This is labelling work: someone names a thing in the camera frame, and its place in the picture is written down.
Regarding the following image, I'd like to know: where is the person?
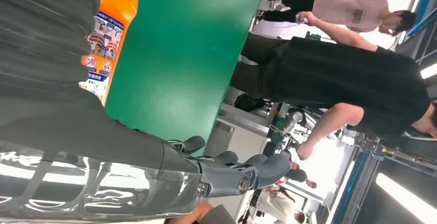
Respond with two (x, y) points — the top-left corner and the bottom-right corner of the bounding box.
(254, 0), (418, 38)
(166, 201), (237, 224)
(255, 185), (307, 224)
(229, 11), (437, 162)
(282, 161), (318, 189)

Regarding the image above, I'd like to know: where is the white background table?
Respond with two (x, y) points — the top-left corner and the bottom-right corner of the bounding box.
(204, 102), (274, 218)

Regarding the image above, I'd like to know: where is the black bag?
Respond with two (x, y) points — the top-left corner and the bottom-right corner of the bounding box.
(234, 93), (266, 113)

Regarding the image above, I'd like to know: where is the long ceiling light bar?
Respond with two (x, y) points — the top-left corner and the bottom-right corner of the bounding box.
(419, 62), (437, 80)
(375, 173), (437, 224)

